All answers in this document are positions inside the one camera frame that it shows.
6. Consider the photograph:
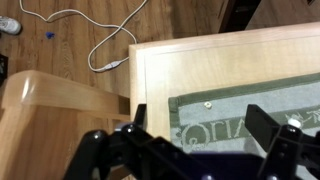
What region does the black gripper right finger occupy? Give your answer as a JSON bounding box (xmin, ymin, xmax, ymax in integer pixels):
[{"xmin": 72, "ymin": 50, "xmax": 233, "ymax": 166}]
[{"xmin": 244, "ymin": 103, "xmax": 320, "ymax": 180}]

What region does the wooden chair with curved back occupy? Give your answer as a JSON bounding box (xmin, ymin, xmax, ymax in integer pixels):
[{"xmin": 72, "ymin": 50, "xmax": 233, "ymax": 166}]
[{"xmin": 0, "ymin": 69, "xmax": 132, "ymax": 180}]

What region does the green grey patterned cloth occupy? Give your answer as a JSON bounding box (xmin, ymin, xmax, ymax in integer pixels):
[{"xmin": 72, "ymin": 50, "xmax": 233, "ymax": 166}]
[{"xmin": 168, "ymin": 72, "xmax": 320, "ymax": 180}]

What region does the white floor cable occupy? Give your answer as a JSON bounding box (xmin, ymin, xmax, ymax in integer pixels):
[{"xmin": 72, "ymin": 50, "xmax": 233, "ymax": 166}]
[{"xmin": 18, "ymin": 0, "xmax": 149, "ymax": 73}]

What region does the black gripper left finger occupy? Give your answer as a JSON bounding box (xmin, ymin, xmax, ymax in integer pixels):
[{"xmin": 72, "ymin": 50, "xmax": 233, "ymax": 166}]
[{"xmin": 63, "ymin": 103, "xmax": 201, "ymax": 180}]

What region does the scattered white popcorn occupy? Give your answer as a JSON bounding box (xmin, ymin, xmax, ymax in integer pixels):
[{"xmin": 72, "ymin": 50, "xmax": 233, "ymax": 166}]
[{"xmin": 203, "ymin": 101, "xmax": 303, "ymax": 130}]

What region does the white shoe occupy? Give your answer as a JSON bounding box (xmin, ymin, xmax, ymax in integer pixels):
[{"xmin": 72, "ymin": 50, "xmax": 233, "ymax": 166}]
[{"xmin": 0, "ymin": 15, "xmax": 23, "ymax": 36}]

